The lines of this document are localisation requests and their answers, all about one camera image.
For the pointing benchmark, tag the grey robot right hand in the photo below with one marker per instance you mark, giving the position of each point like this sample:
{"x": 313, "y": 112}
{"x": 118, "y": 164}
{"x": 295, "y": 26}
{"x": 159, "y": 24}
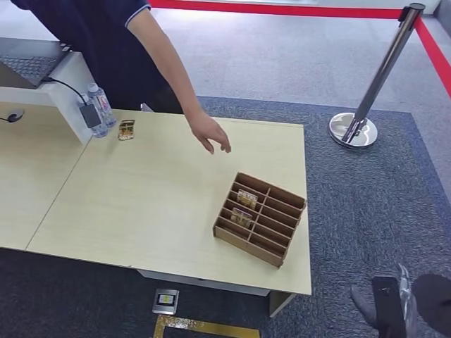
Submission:
{"x": 387, "y": 303}

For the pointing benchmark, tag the person's left hand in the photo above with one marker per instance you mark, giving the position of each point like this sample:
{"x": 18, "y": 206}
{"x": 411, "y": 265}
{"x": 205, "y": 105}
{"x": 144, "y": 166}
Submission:
{"x": 206, "y": 128}

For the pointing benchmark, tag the yellow hotel key card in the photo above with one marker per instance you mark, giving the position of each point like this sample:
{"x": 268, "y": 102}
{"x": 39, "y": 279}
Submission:
{"x": 126, "y": 130}
{"x": 242, "y": 218}
{"x": 247, "y": 199}

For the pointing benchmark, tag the person's left forearm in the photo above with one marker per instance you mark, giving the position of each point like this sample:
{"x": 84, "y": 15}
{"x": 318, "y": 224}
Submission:
{"x": 169, "y": 70}

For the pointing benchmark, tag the brown cardboard card organizer box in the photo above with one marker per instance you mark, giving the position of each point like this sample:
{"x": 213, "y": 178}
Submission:
{"x": 246, "y": 245}

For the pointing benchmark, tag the person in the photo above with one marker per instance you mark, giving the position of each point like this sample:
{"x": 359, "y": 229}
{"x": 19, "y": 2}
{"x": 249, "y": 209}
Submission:
{"x": 88, "y": 46}

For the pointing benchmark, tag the dark blue carpet rug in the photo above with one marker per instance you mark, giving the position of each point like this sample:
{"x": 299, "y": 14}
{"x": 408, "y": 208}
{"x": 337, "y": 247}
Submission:
{"x": 352, "y": 210}

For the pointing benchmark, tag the clear plastic water bottle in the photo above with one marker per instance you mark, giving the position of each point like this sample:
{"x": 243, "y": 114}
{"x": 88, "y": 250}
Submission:
{"x": 103, "y": 105}
{"x": 102, "y": 132}

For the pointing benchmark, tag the black power adapter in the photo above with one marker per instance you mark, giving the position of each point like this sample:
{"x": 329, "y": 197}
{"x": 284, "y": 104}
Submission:
{"x": 91, "y": 116}

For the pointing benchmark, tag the red barrier belt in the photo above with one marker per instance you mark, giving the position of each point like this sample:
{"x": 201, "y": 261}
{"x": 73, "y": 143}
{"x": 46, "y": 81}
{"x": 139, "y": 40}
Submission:
{"x": 433, "y": 51}
{"x": 282, "y": 9}

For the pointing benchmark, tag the silver floor socket box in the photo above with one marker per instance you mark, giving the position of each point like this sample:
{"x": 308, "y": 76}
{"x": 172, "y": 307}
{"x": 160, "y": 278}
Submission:
{"x": 165, "y": 301}

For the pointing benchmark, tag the white desk riser shelf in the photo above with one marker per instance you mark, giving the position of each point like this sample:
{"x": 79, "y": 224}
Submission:
{"x": 66, "y": 93}

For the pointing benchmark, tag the gold floor marking tape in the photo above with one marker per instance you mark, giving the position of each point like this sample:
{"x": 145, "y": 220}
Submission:
{"x": 197, "y": 325}

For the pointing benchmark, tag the grey laptop computer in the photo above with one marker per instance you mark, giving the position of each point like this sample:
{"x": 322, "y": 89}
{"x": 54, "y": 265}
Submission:
{"x": 28, "y": 67}

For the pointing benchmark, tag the chrome stanchion post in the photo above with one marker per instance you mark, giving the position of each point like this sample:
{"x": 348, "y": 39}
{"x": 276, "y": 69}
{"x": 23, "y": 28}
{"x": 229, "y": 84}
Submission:
{"x": 384, "y": 70}

